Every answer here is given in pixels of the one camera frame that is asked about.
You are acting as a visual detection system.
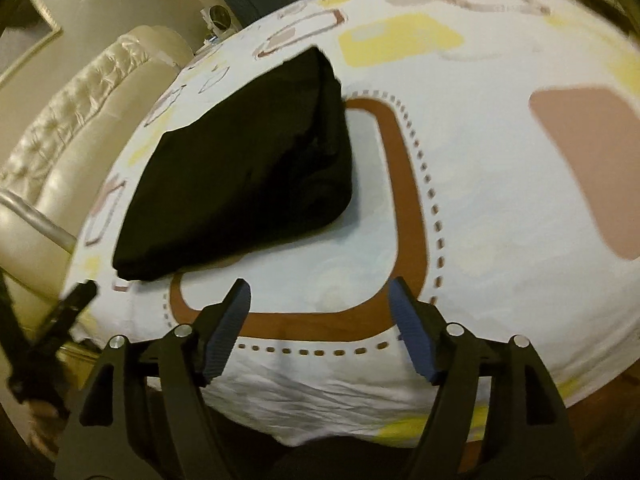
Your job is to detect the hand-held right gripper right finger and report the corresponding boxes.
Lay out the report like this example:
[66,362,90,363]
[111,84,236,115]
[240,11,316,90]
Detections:
[388,276,586,480]

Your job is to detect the patterned white bed sheet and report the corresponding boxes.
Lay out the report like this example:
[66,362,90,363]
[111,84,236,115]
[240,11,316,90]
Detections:
[60,0,640,448]

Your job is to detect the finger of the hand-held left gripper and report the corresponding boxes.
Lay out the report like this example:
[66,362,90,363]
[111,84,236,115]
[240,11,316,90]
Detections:
[30,279,99,348]

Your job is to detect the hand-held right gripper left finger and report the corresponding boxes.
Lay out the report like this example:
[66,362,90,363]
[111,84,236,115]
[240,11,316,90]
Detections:
[52,278,252,480]

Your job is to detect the small desk fan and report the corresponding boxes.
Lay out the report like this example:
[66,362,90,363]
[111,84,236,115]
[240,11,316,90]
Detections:
[200,4,241,43]

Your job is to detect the cream padded headboard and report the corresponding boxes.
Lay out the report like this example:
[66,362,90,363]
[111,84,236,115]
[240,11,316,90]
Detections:
[0,24,196,301]

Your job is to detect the grey metal pole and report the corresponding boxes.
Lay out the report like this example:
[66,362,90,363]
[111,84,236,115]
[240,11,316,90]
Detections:
[0,191,76,251]

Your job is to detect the black pants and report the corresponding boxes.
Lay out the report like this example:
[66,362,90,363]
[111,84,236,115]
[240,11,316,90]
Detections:
[111,46,355,282]

